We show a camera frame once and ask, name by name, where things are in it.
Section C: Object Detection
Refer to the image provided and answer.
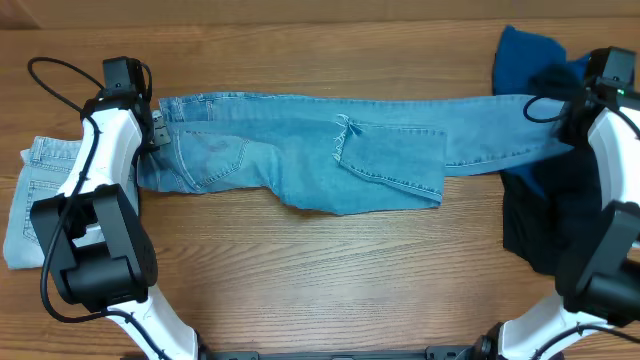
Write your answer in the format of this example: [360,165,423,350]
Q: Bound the medium blue denim jeans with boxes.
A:
[138,92,554,215]

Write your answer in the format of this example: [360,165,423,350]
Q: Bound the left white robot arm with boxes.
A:
[30,57,212,359]

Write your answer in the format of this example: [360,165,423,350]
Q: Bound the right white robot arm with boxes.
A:
[463,47,639,359]

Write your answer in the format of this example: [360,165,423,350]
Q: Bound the blue t-shirt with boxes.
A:
[492,25,620,208]

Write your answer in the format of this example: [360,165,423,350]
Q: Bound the dark navy garment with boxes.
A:
[503,145,601,275]

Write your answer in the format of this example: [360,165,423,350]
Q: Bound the light blue folded jeans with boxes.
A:
[3,136,80,270]

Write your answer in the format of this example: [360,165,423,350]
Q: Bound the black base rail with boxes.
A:
[203,346,473,360]

